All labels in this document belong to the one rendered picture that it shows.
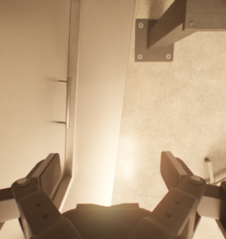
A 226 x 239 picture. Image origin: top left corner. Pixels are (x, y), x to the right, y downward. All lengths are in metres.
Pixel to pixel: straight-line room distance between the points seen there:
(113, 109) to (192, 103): 1.05
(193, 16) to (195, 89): 1.06
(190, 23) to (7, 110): 0.46
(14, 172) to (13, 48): 0.20
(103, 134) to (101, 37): 0.34
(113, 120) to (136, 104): 0.83
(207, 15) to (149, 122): 1.07
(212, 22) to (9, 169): 0.56
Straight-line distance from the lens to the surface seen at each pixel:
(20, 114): 0.32
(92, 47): 0.61
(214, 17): 0.57
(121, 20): 0.63
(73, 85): 0.59
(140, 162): 1.63
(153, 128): 1.52
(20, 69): 0.32
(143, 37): 1.43
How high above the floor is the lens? 1.40
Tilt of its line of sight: 75 degrees down
